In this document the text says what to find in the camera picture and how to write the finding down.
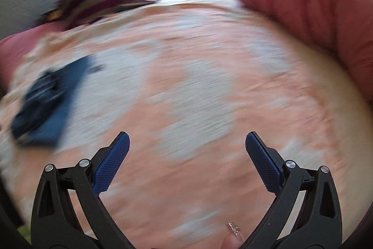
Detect red rolled quilt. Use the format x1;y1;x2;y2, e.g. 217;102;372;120
235;0;373;107

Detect pink pillow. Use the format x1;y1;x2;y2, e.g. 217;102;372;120
0;23;63;92

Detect blue pants with lace trim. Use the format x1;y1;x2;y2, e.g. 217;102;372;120
10;55;105;148

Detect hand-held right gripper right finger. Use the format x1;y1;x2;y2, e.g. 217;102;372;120
242;131;343;249

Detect yellow-green bed sheet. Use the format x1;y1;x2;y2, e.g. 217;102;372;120
16;224;32;242

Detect person's right hand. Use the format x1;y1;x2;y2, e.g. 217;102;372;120
221;221;246;249

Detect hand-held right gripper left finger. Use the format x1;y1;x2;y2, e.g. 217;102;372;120
31;131;137;249

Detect orange and white printed blanket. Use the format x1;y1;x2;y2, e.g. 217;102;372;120
0;0;365;249

